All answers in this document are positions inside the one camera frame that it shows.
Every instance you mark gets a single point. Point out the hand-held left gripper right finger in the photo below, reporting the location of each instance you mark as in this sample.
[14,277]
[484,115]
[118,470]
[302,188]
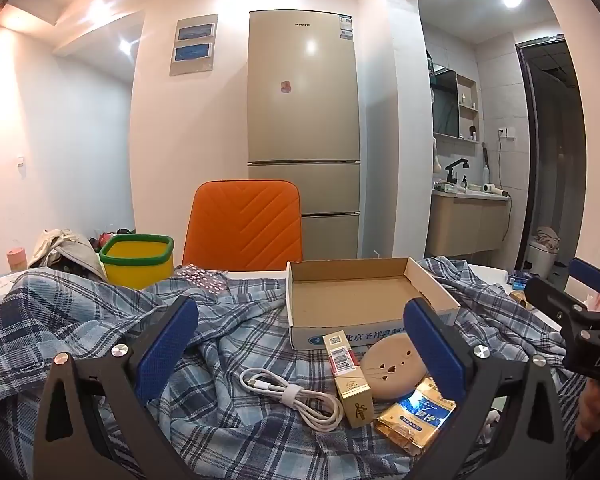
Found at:
[435,355]

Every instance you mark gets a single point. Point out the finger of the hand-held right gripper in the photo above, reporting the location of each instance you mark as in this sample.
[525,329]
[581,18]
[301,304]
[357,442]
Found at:
[550,296]
[587,274]

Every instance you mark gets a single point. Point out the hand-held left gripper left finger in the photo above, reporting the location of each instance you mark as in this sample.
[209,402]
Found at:
[165,355]

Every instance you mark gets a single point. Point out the gold and blue packet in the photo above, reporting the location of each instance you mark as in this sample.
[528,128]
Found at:
[415,420]

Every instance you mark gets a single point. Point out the gold box with pink label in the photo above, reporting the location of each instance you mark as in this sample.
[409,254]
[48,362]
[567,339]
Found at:
[352,400]

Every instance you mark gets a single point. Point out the shallow cardboard box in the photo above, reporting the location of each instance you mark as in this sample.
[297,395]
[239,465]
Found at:
[350,295]

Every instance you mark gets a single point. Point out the person's right hand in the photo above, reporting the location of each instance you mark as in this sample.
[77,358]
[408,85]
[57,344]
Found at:
[587,405]

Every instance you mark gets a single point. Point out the dark blue small box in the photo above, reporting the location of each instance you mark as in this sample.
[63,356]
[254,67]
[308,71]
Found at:
[519,280]

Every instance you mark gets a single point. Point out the white trash can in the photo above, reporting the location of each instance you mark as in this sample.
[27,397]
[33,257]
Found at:
[540,260]

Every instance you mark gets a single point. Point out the shiny blister sheet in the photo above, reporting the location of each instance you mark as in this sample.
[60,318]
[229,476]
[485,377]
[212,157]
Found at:
[202,277]

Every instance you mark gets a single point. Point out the yellow bin with green rim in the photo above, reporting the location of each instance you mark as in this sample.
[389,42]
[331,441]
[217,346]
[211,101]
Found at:
[137,265]

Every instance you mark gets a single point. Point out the blue plaid shirt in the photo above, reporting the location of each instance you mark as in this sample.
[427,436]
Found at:
[250,310]

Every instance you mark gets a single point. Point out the beige vanity cabinet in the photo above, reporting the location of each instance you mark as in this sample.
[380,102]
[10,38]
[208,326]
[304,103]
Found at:
[465,225]

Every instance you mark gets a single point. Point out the white hair dryer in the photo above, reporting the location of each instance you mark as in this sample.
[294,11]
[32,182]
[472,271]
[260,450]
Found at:
[491,188]

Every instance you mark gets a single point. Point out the red bag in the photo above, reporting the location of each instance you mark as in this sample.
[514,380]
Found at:
[112,240]

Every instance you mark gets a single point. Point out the beige cloth bag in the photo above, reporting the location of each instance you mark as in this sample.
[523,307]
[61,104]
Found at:
[75,252]

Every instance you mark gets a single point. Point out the orange padded chair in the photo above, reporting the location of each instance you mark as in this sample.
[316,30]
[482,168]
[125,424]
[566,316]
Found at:
[240,225]

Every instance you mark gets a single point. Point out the black faucet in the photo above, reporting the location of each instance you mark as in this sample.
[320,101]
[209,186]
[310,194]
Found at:
[452,172]

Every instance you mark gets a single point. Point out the pink cup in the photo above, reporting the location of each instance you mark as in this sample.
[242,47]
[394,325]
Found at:
[15,262]

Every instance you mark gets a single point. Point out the bathroom mirror cabinet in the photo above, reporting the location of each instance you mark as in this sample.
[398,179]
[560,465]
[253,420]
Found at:
[450,105]

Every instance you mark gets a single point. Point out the beige three-door fridge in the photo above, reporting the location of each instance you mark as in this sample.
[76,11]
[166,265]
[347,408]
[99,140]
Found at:
[302,110]

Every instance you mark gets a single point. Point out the pink fridge sticker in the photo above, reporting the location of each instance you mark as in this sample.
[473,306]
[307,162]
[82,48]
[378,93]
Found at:
[285,87]

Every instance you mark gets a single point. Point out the dark door frame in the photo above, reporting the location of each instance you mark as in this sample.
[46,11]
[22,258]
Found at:
[522,160]

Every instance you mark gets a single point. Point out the white wall socket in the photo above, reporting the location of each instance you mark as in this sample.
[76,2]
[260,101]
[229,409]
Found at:
[505,132]

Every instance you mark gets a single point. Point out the white wall switch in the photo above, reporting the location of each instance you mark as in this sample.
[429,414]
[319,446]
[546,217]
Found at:
[21,167]

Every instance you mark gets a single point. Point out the grey wall panel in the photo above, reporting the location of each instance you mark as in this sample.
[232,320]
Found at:
[194,45]

